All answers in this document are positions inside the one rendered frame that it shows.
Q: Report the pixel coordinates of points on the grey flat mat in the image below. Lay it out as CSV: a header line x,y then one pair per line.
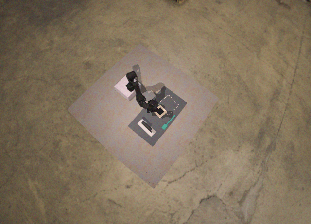
x,y
172,103

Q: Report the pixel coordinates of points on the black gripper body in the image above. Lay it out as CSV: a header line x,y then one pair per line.
x,y
152,107

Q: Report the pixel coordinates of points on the beige square tile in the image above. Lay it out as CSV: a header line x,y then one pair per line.
x,y
161,112

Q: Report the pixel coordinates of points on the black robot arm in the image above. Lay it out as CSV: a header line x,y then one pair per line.
x,y
134,86

